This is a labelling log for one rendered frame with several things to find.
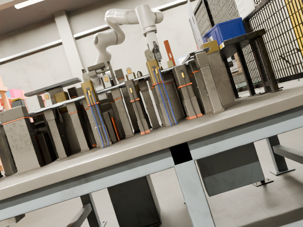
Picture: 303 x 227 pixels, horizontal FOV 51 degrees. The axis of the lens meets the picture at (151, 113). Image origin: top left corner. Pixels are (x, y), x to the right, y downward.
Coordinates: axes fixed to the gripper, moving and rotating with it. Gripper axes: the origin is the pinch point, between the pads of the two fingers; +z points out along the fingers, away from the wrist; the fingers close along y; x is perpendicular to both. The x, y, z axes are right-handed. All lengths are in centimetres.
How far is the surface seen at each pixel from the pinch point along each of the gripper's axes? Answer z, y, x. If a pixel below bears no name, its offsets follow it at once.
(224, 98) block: 31.9, 11.6, 26.0
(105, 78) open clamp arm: -1.5, -17.7, -32.8
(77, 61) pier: -155, -645, -130
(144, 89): 13.6, -2.6, -13.0
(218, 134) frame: 42, 65, 5
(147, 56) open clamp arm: -1.4, 12.8, -6.5
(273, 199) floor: 107, -27, 47
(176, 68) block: 9.9, 18.4, 5.4
